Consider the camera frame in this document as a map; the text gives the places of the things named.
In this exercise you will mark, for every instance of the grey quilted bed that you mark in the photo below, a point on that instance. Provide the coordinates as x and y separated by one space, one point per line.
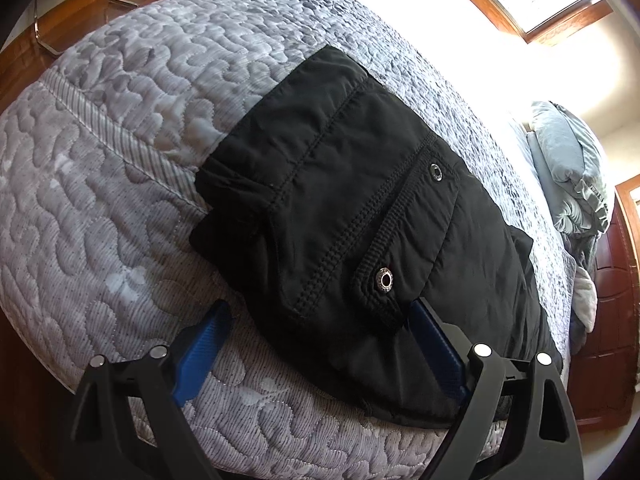
100 185

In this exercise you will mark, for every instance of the white cloth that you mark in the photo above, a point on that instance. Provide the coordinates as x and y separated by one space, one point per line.
586 300

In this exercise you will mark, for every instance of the wooden frame window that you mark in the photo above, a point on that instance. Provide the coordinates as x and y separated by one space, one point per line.
505 10

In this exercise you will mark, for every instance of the black pants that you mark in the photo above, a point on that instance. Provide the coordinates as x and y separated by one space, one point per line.
325 200

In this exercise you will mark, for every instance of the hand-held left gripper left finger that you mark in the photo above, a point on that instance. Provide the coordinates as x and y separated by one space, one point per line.
200 350

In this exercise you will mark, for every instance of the grey ruffled pillow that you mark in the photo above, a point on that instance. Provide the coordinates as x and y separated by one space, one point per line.
565 160

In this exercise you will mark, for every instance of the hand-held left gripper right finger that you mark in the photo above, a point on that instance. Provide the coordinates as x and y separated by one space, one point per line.
440 350

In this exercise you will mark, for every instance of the wooden headboard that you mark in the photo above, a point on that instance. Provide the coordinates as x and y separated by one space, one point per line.
610 310

